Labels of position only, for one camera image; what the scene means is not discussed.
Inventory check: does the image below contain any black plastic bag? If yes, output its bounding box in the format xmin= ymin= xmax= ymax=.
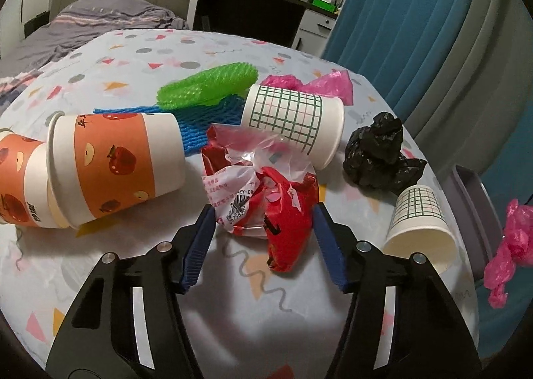
xmin=342 ymin=112 xmax=427 ymax=196

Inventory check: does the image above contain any pink plastic bag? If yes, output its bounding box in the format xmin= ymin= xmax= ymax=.
xmin=261 ymin=71 xmax=353 ymax=106
xmin=483 ymin=198 xmax=532 ymax=309

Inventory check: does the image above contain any purple trash bin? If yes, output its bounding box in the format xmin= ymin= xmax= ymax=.
xmin=443 ymin=165 xmax=502 ymax=281

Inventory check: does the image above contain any small grid paper cup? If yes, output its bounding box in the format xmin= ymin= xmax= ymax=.
xmin=382 ymin=185 xmax=457 ymax=273

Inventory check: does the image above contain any orange apple paper cup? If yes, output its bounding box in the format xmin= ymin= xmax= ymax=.
xmin=1 ymin=128 xmax=70 ymax=228

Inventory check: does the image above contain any red white plastic bag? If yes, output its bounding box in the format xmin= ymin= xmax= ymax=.
xmin=201 ymin=124 xmax=319 ymax=273

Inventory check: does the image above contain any blue foam net sleeve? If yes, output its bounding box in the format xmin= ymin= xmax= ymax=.
xmin=93 ymin=95 xmax=245 ymax=156

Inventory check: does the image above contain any large grid paper cup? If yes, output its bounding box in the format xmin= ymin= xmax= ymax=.
xmin=241 ymin=84 xmax=344 ymax=170

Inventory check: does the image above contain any green foam net sleeve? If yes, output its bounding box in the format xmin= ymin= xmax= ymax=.
xmin=156 ymin=62 xmax=259 ymax=110

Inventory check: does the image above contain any blue grey curtain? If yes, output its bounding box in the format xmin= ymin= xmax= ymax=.
xmin=320 ymin=0 xmax=533 ymax=359

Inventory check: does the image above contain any white drawer cabinet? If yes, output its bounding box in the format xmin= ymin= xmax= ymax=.
xmin=292 ymin=9 xmax=336 ymax=57

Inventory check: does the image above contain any black bedside table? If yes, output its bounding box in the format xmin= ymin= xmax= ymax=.
xmin=24 ymin=11 xmax=50 ymax=38

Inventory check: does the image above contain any dark desk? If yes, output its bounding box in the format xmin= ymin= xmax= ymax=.
xmin=186 ymin=0 xmax=337 ymax=48

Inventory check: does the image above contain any green box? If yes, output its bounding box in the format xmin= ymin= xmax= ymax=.
xmin=312 ymin=0 xmax=337 ymax=13

